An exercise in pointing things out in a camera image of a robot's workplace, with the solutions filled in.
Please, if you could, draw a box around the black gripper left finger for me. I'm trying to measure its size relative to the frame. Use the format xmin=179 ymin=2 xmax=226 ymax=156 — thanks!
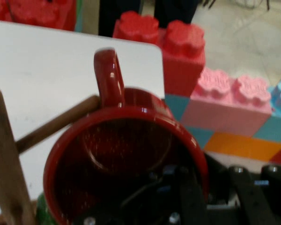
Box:
xmin=72 ymin=165 xmax=208 ymax=225

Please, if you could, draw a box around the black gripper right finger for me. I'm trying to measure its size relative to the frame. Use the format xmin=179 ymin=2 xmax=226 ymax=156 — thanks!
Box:
xmin=227 ymin=164 xmax=281 ymax=225

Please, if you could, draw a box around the red enamel mug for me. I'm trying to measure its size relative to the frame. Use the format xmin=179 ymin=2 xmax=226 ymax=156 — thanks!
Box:
xmin=42 ymin=47 xmax=210 ymax=225

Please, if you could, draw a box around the orange foam floor mat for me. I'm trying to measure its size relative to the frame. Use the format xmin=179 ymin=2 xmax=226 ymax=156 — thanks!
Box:
xmin=205 ymin=132 xmax=281 ymax=162

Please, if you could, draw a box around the teal foam floor mat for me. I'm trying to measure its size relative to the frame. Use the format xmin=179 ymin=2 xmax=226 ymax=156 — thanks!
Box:
xmin=165 ymin=93 xmax=215 ymax=150

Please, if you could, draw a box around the pink foam block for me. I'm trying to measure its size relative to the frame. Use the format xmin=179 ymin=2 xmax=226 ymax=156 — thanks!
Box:
xmin=189 ymin=67 xmax=272 ymax=138

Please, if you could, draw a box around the green enamel mug white print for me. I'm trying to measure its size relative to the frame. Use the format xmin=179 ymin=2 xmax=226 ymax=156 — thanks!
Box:
xmin=35 ymin=193 xmax=55 ymax=225

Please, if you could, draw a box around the dark trouser leg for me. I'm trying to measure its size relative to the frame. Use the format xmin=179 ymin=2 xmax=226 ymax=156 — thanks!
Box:
xmin=154 ymin=0 xmax=200 ymax=29
xmin=99 ymin=0 xmax=144 ymax=38

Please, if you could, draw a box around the brown wooden mug tree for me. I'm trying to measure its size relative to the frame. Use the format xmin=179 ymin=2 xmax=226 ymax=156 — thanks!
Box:
xmin=0 ymin=88 xmax=101 ymax=225

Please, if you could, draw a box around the green foam block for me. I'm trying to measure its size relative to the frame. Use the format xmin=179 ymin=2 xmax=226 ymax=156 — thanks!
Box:
xmin=74 ymin=0 xmax=82 ymax=31

